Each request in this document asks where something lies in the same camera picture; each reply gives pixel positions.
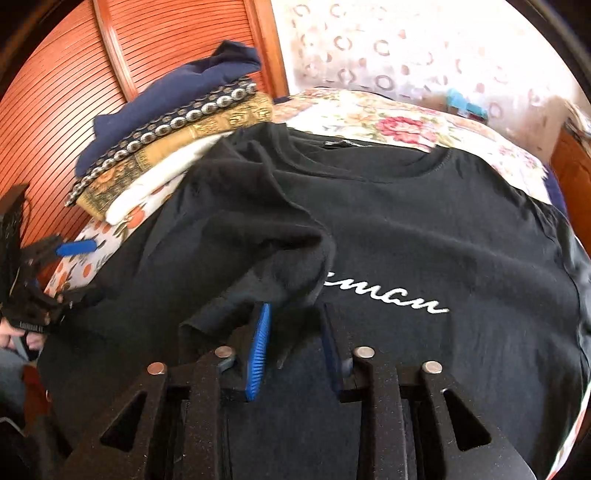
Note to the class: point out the rose floral blanket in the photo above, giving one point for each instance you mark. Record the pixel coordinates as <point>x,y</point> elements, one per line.
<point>397,124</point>

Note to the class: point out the white folded cloth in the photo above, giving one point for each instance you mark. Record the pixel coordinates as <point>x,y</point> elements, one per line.
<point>147,184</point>

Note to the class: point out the circle print curtain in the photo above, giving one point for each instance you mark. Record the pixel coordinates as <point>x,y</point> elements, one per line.
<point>392,50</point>

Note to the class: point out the gold patterned folded cloth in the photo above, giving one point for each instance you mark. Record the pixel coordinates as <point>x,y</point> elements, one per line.
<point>138,161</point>

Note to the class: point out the wooden slatted wardrobe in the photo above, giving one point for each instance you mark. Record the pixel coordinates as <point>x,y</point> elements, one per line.
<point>69,92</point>

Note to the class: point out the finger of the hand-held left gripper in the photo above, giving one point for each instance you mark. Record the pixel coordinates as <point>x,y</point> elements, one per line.
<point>69,300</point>
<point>74,249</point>

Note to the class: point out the person's left hand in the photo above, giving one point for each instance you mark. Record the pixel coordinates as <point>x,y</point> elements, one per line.
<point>8,338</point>

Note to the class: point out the stack of folded clothes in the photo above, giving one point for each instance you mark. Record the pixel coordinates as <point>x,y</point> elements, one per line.
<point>161,106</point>

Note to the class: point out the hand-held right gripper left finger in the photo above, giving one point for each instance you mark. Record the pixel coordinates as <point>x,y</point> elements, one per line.
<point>258,350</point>

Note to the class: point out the navy blanket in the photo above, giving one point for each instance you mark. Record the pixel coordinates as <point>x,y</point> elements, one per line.
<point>556,194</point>

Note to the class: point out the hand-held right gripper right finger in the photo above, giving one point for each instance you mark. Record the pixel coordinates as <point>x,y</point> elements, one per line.
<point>330,353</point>

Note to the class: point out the wooden sideboard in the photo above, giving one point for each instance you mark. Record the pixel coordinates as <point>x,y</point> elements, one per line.
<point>572,166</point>

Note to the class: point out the small blue box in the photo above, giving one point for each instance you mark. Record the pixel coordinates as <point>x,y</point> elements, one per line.
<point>461,105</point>

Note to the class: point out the dark studded folded cloth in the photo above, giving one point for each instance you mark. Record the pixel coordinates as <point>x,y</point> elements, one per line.
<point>152,138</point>

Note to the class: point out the black t-shirt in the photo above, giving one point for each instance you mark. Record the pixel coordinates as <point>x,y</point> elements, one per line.
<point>415,221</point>

